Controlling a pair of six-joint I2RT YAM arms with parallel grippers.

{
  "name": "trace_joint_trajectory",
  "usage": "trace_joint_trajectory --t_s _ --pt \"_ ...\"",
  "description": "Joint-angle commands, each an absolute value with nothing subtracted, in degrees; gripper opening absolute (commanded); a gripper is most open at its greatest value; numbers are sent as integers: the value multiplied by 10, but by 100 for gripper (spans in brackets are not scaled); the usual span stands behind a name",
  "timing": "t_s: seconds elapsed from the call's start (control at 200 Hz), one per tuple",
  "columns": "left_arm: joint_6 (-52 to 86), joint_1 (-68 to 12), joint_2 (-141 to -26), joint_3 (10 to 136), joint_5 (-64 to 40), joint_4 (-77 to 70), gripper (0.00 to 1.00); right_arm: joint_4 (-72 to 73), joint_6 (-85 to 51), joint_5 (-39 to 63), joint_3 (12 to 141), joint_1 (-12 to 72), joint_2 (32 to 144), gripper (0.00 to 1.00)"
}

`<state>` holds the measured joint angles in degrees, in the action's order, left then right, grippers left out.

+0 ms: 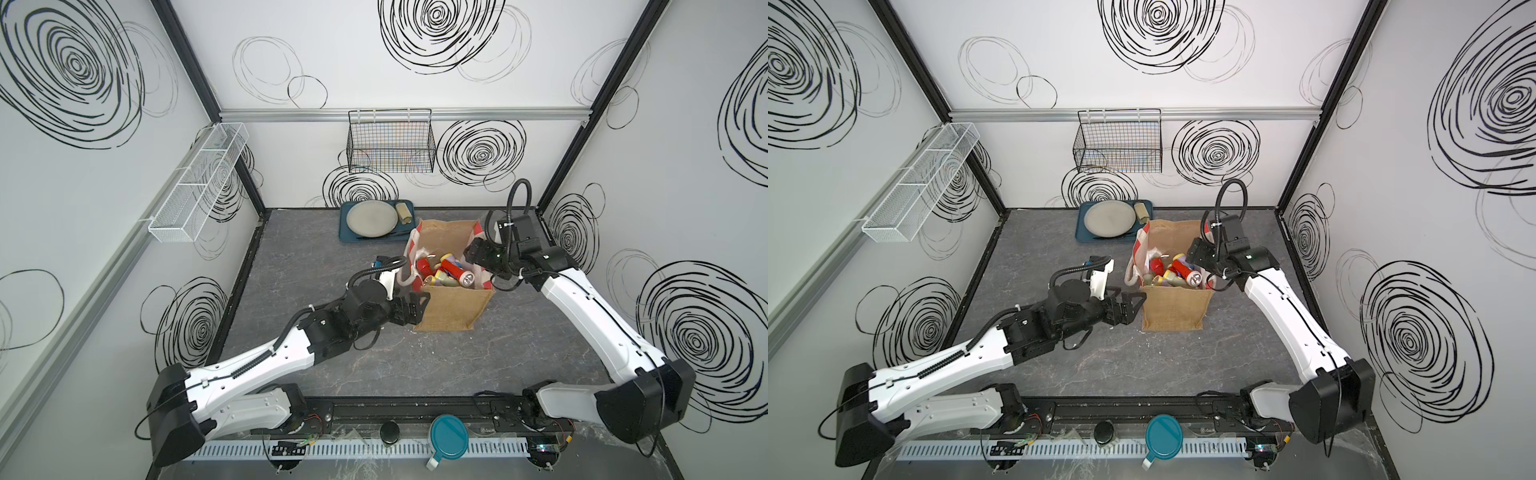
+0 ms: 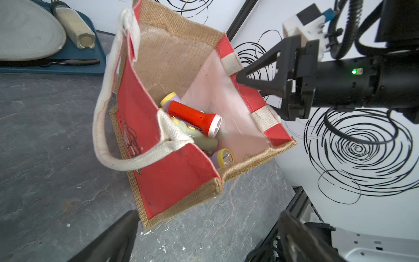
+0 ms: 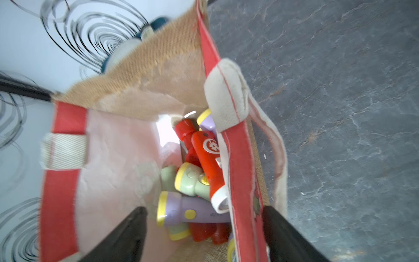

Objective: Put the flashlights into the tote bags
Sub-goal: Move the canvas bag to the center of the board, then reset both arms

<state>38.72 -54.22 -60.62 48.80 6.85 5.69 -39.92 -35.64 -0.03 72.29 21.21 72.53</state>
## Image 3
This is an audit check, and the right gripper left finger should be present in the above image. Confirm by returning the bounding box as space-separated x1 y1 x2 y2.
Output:
81 207 148 262

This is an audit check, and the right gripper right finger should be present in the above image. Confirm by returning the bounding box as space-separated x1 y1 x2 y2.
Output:
263 206 330 262

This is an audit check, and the purple flashlight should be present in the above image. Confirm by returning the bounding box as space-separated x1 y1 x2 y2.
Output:
227 234 237 262
156 191 231 228
196 109 218 141

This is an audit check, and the brown jute tote bag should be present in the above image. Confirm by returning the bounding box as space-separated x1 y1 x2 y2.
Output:
39 1 288 262

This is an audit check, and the red white flashlight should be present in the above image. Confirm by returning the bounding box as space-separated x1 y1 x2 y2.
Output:
192 131 229 214

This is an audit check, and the red flashlight top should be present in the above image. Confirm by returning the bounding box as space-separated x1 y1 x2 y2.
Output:
174 119 201 168

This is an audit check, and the purple flashlight bottom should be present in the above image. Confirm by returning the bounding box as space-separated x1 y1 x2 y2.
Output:
227 234 237 262

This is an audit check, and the grey round plate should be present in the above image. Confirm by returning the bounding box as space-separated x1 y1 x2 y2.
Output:
102 38 142 73

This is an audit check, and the dark teal tray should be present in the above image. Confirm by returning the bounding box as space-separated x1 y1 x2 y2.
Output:
133 17 169 43

